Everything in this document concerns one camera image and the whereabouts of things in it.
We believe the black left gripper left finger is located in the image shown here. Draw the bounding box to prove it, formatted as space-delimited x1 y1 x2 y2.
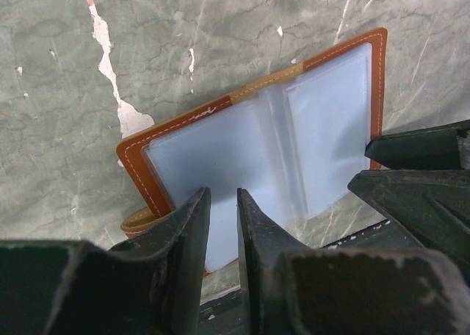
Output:
1 187 211 334

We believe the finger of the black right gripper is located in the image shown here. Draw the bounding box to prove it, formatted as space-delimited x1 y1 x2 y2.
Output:
348 170 469 262
365 120 469 170

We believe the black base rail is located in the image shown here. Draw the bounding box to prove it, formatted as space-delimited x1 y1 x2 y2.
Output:
198 219 427 335

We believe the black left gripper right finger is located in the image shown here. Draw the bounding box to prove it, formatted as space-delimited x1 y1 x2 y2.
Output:
237 189 469 334

